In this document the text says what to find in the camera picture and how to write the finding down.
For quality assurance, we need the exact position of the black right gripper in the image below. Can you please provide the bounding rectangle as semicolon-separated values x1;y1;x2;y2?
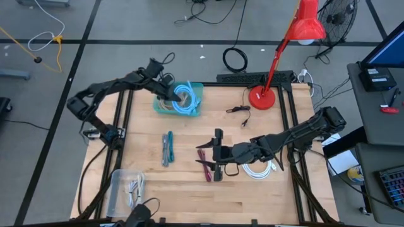
194;128;253;182

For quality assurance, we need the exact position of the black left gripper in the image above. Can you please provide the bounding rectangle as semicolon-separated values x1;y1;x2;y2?
143;57;183;102

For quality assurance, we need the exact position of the red braided usb cable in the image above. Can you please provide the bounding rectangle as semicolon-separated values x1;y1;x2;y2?
197;148;213;183

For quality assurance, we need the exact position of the teal plastic bin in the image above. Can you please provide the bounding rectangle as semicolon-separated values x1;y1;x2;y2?
153;81;205;117

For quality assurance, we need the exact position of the teal braided usb cable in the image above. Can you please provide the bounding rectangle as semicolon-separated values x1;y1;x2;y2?
167;131;175;164

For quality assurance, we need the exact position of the grey braided usb cable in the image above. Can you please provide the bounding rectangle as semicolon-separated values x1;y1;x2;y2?
161;134;170;168

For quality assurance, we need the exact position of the white ethernet cable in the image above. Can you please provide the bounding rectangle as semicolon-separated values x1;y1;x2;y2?
242;159;278;180

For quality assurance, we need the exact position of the beige short usb cable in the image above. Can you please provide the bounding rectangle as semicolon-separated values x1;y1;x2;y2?
134;173;146;207

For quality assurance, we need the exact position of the white short usb cable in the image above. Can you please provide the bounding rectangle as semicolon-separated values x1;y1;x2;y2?
127;181;136;207

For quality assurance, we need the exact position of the black power strip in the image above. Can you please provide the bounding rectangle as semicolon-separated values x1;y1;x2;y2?
216;70;296;84

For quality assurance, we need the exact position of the clear plastic container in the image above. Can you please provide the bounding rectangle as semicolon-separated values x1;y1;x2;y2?
106;168;146;218

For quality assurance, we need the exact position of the white paper sheet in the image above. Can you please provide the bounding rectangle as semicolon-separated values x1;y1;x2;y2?
327;149;360;177
321;134;342;146

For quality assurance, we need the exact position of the yellow blue round object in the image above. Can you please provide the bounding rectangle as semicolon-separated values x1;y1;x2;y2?
347;166;365;185

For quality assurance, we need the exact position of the red desk lamp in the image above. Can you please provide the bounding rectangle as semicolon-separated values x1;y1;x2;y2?
247;0;326;111

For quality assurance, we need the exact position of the grey metal furniture foot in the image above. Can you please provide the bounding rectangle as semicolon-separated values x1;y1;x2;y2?
15;0;71;7
0;69;32;81

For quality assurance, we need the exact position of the grey desk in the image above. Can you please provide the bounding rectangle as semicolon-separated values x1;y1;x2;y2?
355;141;404;226
346;61;404;148

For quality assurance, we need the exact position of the black mini computer box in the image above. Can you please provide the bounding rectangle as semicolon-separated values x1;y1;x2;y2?
358;66;398;93

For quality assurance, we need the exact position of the black floor fan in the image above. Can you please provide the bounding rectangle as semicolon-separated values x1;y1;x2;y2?
315;0;359;60

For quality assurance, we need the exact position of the black keyboard with coloured keys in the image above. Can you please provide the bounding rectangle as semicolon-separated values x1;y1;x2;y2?
374;165;404;211

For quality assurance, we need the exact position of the black pen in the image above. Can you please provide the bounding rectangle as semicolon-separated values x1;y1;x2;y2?
388;87;401;108

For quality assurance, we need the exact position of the black computer monitor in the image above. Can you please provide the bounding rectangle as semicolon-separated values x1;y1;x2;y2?
359;20;404;69

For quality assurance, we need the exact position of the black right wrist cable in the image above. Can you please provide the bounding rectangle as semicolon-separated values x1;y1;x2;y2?
223;163;240;177

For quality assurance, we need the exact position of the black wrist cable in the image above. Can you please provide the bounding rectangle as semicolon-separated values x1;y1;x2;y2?
159;52;176;76
223;163;240;177

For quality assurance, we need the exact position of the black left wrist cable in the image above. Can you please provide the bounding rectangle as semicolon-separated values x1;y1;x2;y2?
159;52;176;76

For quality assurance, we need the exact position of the black lamp cord with switch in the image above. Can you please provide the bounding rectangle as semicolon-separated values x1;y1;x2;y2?
225;87;253;127

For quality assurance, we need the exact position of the black aluminium table frame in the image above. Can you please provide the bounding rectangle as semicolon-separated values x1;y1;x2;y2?
75;71;340;226

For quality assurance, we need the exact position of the black coiled floor cable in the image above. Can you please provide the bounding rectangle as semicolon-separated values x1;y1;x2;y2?
222;0;249;74

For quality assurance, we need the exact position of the black device with cable loop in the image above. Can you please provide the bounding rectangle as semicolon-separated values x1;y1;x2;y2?
115;197;161;227

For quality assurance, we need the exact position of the black tangled floor cable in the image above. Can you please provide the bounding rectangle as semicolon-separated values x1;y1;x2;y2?
174;0;238;25

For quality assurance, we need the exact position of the white floor cable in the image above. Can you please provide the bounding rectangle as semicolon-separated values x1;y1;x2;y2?
27;0;66;53

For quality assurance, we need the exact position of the yellow floor cable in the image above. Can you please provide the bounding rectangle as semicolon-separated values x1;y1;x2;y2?
0;26;64;74

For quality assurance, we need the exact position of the white wall charger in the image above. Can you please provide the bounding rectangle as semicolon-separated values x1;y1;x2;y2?
296;68;316;98

